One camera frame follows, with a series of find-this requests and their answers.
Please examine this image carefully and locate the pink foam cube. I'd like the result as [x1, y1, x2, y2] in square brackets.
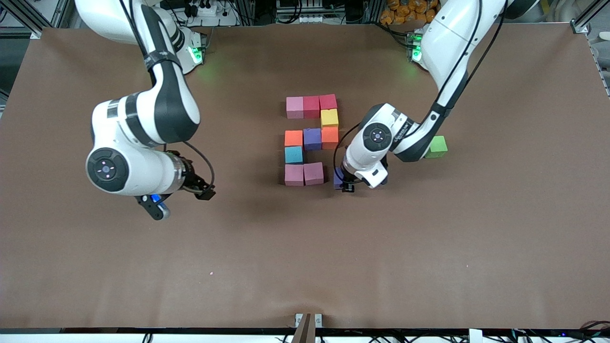
[304, 162, 325, 186]
[286, 97, 305, 120]
[285, 164, 305, 187]

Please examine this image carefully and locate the orange foam cube notched corner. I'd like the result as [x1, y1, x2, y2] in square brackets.
[321, 127, 340, 150]

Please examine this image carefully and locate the green foam cube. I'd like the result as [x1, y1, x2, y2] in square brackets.
[426, 135, 449, 159]

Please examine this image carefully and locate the brown table cover sheet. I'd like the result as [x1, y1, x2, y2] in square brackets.
[0, 23, 610, 330]

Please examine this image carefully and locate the white power strip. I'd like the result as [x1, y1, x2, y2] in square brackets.
[183, 0, 237, 27]

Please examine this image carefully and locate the white rack device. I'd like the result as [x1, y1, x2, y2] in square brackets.
[274, 0, 334, 24]

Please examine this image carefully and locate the pile of orange objects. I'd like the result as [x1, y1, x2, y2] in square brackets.
[379, 0, 441, 25]

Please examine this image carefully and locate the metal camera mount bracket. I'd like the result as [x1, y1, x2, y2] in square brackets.
[295, 313, 323, 343]

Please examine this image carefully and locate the white table frame rail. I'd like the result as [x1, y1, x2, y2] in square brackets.
[0, 329, 610, 343]

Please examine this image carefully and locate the aluminium frame profile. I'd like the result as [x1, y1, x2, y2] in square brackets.
[0, 0, 72, 40]
[569, 0, 610, 35]

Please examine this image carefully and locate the black cable bundle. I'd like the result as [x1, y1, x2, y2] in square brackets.
[500, 321, 610, 343]

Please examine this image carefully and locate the metal table side rail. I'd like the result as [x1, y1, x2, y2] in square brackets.
[590, 38, 610, 98]

